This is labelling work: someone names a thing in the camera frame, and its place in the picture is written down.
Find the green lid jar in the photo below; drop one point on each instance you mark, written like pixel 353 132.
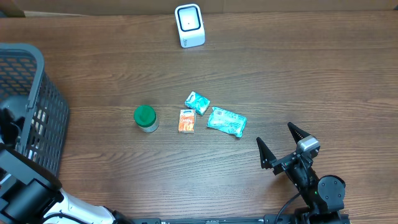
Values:
pixel 146 118

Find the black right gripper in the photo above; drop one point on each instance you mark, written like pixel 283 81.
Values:
pixel 267 155

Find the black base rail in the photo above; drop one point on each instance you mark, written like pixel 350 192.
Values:
pixel 242 220

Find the orange tissue pack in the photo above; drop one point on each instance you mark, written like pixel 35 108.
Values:
pixel 187 119

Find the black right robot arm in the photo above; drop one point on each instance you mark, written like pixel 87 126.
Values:
pixel 319 200

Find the teal wet wipes pack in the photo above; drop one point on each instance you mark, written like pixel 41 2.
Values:
pixel 227 122

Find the teal tissue pack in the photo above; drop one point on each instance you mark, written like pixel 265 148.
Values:
pixel 197 102

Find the white barcode scanner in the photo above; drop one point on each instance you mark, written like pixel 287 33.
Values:
pixel 190 25

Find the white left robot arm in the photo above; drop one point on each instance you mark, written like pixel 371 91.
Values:
pixel 32 194

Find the grey plastic basket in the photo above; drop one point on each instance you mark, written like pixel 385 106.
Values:
pixel 39 112

